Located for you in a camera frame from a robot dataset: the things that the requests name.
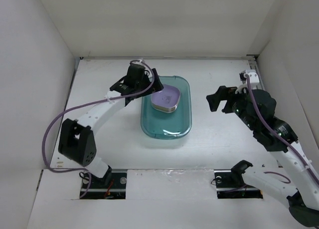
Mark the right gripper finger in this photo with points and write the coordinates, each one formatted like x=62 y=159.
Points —
x=229 y=106
x=223 y=93

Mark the aluminium rail right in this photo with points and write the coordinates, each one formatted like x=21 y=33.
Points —
x=254 y=66

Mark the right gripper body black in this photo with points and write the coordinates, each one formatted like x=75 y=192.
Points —
x=239 y=106

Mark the purple square plate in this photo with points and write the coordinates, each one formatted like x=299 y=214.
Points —
x=166 y=100

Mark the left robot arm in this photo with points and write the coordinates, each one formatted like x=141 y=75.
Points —
x=77 y=137

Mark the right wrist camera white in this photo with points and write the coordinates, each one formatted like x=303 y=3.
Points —
x=248 y=78

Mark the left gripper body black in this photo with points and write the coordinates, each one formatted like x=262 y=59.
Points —
x=144 y=83

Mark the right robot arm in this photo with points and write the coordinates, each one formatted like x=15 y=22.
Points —
x=256 y=109

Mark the teal transparent plastic bin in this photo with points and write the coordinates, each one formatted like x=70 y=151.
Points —
x=168 y=125

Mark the front mounting rail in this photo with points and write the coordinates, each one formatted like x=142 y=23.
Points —
x=197 y=184

